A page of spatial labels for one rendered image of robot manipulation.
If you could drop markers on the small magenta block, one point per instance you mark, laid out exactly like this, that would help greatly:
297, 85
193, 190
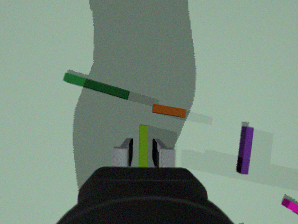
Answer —
290, 205

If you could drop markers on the orange rod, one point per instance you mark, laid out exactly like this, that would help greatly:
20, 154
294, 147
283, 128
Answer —
167, 110

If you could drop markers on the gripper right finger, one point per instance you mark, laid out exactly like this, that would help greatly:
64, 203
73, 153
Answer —
161, 155

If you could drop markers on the dark green rod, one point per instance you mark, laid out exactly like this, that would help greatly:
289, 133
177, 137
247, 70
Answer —
97, 86

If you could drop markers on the purple rod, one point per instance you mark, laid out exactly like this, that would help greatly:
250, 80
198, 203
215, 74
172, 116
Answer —
245, 150

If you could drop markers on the lime green rod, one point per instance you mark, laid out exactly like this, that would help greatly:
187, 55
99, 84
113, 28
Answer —
143, 137

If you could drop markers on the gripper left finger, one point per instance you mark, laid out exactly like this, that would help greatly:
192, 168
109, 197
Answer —
122, 156

